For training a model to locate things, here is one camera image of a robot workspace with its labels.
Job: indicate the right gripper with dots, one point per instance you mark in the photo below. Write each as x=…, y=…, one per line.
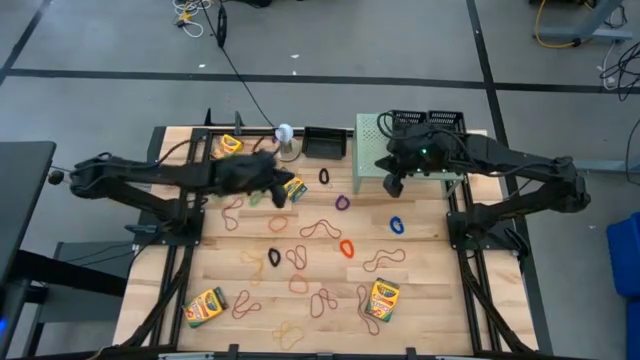
x=420, y=155

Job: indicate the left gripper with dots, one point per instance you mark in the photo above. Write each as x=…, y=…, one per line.
x=245, y=175

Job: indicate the yellow green crayon box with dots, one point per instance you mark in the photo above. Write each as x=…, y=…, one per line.
x=382, y=300
x=205, y=306
x=297, y=189
x=229, y=145

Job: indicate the black mesh basket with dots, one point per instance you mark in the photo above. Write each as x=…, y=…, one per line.
x=447, y=118
x=407, y=117

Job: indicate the black plastic tray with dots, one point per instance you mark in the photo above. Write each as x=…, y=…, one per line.
x=325, y=143

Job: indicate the yellow rubber band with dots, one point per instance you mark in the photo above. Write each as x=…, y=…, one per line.
x=287, y=330
x=260, y=265

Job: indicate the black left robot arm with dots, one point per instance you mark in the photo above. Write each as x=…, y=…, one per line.
x=150, y=172

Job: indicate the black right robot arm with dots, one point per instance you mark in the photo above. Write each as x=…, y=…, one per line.
x=510, y=155

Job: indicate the grey desk foot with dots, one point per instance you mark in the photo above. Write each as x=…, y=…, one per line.
x=610, y=166

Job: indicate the grey desk leg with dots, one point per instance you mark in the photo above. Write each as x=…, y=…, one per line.
x=590, y=34

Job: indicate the grey desk base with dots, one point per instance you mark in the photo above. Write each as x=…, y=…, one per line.
x=75, y=305

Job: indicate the black desk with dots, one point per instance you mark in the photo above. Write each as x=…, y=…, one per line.
x=22, y=190

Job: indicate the green perforated metal shelf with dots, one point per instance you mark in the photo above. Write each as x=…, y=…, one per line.
x=367, y=150

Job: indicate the white bulb brass lamp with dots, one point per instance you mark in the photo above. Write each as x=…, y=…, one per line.
x=285, y=132

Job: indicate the black ball knob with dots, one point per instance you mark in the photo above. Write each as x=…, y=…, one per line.
x=55, y=177

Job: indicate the blue plastic bin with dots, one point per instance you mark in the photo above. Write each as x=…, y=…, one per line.
x=625, y=255
x=634, y=330

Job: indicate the silver aluminium rail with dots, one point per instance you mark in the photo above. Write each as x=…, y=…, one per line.
x=185, y=356

